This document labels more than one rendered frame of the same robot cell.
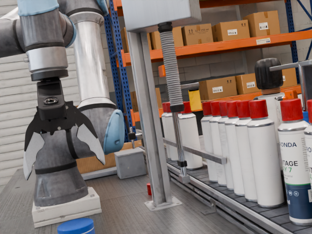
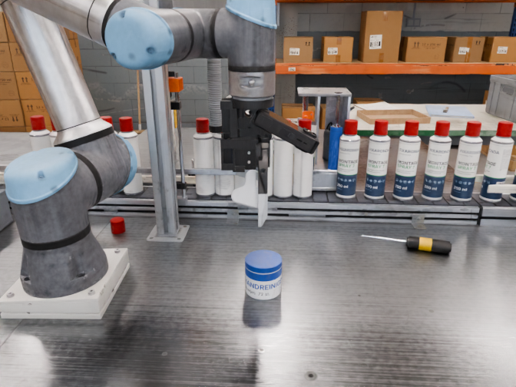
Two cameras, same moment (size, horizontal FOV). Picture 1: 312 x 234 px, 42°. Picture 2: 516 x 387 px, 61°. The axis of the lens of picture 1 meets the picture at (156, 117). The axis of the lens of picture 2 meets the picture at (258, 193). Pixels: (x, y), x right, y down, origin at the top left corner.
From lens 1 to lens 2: 1.07 m
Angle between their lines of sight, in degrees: 74
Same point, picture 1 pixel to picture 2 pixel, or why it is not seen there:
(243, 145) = (289, 155)
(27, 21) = (269, 34)
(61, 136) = (89, 180)
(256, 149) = (309, 157)
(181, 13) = not seen: hidden behind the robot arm
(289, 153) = (355, 155)
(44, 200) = (87, 279)
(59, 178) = (92, 241)
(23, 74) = not seen: outside the picture
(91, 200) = (124, 256)
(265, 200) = (309, 193)
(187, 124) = (135, 143)
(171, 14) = not seen: hidden behind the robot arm
